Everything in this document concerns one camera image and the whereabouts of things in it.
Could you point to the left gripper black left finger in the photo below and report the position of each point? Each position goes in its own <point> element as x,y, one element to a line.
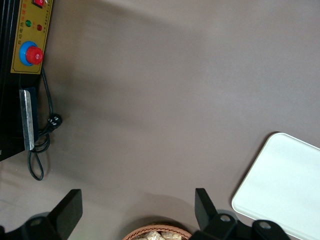
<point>60,220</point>

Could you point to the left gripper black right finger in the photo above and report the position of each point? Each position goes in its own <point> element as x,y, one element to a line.
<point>210,220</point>

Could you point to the beige rectangular tray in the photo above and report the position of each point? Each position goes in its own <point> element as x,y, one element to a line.
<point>287,187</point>

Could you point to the clear-wrapped rice cracker pack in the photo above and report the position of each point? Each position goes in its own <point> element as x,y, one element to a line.
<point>150,236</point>
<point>172,237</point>

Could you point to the round wicker basket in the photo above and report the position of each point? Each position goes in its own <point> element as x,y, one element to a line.
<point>132,233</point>

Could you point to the grey metal plate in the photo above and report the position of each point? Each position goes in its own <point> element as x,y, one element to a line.
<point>27,120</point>

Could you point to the brown table cover sheet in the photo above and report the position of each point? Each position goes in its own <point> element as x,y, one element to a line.
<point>175,100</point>

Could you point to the black machine yellow control panel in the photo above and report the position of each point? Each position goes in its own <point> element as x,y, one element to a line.
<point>32,32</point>

